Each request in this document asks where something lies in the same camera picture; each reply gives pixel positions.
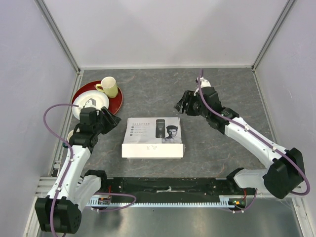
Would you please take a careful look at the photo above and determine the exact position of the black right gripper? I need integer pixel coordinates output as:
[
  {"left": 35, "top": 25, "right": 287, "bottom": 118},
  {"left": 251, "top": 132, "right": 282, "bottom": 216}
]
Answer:
[{"left": 173, "top": 90, "right": 209, "bottom": 119}]

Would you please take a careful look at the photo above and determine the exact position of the white cardboard box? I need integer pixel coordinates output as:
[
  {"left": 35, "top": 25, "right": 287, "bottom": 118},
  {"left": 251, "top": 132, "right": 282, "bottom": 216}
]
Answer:
[{"left": 121, "top": 117, "right": 185, "bottom": 159}]

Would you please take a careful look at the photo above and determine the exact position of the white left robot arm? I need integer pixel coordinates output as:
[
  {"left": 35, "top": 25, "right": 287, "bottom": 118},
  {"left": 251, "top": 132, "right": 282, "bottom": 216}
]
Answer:
[{"left": 35, "top": 107, "right": 121, "bottom": 236}]

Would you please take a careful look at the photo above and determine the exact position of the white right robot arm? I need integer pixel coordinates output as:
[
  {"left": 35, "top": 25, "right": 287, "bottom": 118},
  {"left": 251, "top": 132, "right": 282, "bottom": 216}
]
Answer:
[{"left": 175, "top": 87, "right": 305, "bottom": 199}]

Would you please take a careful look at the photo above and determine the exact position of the dark red round plate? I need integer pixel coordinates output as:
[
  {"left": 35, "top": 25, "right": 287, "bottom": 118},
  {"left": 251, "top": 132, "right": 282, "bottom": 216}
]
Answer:
[{"left": 72, "top": 80, "right": 123, "bottom": 115}]

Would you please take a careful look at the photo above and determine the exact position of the white round plate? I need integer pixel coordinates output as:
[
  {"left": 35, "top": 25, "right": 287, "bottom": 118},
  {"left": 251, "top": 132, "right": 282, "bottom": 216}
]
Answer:
[{"left": 72, "top": 90, "right": 109, "bottom": 119}]

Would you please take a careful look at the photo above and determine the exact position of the yellow mug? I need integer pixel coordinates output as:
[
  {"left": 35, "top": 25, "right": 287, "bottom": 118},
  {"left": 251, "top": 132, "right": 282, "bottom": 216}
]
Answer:
[{"left": 95, "top": 77, "right": 118, "bottom": 98}]

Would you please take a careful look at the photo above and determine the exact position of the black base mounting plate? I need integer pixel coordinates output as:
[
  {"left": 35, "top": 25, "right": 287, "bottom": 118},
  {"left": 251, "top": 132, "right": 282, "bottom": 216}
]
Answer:
[{"left": 99, "top": 177, "right": 255, "bottom": 197}]

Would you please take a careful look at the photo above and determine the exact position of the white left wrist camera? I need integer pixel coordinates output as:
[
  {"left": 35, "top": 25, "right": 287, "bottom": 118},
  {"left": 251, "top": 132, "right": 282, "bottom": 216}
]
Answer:
[{"left": 79, "top": 98, "right": 97, "bottom": 110}]

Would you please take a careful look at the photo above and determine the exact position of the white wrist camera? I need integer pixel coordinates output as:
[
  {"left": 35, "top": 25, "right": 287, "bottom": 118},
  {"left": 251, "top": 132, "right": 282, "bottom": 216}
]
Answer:
[
  {"left": 196, "top": 77, "right": 211, "bottom": 90},
  {"left": 79, "top": 98, "right": 97, "bottom": 110}
]

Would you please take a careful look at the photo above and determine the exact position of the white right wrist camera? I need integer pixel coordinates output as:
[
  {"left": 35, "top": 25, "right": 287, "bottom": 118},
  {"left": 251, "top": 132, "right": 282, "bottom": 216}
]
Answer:
[{"left": 196, "top": 77, "right": 211, "bottom": 90}]

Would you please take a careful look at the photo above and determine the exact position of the white cup green handle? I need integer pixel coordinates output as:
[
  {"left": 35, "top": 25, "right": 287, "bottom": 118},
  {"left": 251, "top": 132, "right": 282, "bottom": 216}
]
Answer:
[{"left": 62, "top": 130, "right": 74, "bottom": 149}]

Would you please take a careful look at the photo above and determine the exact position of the light blue cable duct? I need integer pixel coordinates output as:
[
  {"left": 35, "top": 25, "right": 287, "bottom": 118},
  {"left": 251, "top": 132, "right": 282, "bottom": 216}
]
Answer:
[{"left": 86, "top": 193, "right": 246, "bottom": 209}]

